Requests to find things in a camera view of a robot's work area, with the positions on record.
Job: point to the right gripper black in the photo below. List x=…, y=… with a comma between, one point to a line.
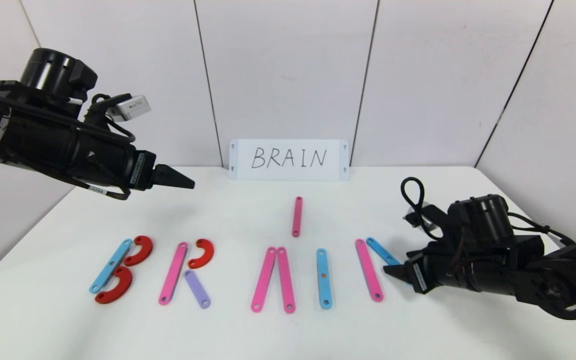
x=416, y=274

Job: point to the long blue bar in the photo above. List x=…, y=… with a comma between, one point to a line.
x=323, y=277
x=112, y=265

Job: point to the short blue bar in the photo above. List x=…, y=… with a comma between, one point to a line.
x=380, y=251

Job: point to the short pink bar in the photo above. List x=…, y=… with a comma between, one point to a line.
x=369, y=270

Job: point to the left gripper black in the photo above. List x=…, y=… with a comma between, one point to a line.
x=143, y=170

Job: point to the long pink bar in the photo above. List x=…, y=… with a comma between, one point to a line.
x=297, y=216
x=173, y=272
x=263, y=278
x=286, y=280

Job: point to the short purple bar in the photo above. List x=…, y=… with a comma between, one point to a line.
x=197, y=289

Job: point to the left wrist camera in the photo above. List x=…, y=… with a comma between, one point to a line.
x=131, y=107

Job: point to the large red arc piece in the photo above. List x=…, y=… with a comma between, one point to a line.
x=144, y=247
x=124, y=285

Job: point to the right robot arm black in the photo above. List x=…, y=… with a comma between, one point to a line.
x=558, y=285

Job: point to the black right camera bracket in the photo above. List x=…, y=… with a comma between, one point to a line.
x=443, y=225

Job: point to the small red arc piece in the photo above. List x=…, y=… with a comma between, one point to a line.
x=207, y=255

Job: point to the white sign reading BRAIN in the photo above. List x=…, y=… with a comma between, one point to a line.
x=288, y=160

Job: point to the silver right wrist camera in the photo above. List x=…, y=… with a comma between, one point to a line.
x=412, y=217

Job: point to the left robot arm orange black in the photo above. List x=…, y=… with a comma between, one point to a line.
x=23, y=140

